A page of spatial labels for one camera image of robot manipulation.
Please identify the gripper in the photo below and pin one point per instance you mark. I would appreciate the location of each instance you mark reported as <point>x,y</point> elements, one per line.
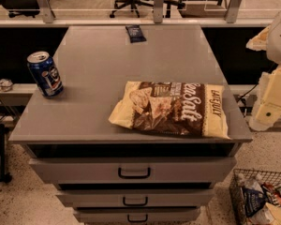
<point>279,41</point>

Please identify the dark blue rxbar wrapper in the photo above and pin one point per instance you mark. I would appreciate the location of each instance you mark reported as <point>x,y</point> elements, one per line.
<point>135,33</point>

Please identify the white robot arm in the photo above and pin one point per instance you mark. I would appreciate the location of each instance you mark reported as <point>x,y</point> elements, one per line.
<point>269,40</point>

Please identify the yellow brown chip bag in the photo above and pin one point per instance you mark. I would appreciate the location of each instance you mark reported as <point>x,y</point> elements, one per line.
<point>175,108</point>

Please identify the red snack bag in basket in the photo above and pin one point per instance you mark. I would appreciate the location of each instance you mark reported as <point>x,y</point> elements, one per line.
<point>272,195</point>

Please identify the blue snack bag in basket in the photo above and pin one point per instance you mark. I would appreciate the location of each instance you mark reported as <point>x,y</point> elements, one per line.
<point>254,200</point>

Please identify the yellow snack bag in basket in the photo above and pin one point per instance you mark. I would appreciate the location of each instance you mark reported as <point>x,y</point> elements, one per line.
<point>275,214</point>

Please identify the grey drawer cabinet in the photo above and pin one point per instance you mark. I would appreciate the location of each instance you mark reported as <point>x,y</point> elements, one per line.
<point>141,132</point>

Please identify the black office chair centre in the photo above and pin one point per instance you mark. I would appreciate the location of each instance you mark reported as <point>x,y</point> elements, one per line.
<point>133,4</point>

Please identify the middle grey drawer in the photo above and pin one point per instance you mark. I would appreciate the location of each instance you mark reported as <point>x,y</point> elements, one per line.
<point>135,198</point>

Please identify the grey drawer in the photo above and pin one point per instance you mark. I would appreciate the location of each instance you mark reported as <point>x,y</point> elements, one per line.
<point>136,215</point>
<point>135,198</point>
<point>117,170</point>

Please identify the bottom grey drawer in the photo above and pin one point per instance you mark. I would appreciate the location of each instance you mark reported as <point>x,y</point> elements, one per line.
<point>136,215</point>

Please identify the top grey drawer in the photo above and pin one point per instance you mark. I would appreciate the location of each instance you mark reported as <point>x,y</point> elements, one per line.
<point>117,170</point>

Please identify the blue soda can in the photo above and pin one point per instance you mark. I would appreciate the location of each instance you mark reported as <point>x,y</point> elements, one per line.
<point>45,73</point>

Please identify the black stand left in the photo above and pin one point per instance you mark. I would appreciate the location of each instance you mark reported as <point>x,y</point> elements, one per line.
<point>4,176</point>

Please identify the wire basket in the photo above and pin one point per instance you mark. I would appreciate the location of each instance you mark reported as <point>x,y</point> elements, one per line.
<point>237,194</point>

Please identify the metal railing frame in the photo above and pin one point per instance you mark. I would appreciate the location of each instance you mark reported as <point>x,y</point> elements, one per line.
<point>95,12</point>

